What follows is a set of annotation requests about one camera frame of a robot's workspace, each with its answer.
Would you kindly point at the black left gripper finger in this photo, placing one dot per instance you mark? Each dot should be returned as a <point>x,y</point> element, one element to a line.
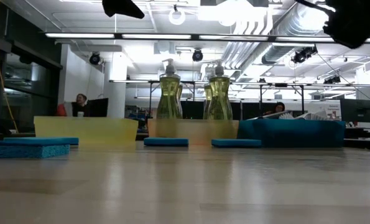
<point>119,7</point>

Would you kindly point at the overhead LED light bar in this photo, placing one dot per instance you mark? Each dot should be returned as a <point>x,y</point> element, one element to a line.
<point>156,36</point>

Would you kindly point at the round black ceiling speaker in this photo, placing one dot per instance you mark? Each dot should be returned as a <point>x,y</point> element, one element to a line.
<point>94,58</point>
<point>197,55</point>

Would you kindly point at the black ceiling spotlight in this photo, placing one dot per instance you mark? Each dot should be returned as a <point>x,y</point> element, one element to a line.
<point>332,80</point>
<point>304,54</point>

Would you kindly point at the black computer monitor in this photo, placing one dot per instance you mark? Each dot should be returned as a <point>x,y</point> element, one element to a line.
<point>357,110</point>
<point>97,107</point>

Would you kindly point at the white sign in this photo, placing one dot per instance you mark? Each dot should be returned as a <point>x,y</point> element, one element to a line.
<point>334,110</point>

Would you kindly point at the person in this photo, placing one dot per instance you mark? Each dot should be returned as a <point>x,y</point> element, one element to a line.
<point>80,105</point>
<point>278,108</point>

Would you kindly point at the yellow translucent plastic bin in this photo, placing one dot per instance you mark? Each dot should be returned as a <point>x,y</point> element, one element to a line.
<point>85,130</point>

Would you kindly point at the teal plastic bin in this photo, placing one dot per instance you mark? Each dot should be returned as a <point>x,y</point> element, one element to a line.
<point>290,133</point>

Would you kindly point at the orange translucent plastic bin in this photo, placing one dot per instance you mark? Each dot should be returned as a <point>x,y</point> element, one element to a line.
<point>191,130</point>

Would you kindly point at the dark blue wavy sponge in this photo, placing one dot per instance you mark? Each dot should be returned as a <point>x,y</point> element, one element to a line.
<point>26,151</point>

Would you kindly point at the silver ceiling duct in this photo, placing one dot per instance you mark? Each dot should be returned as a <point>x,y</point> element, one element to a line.
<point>296,21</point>

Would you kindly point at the black frame stand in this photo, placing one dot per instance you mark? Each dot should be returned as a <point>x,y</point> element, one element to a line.
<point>281,84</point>

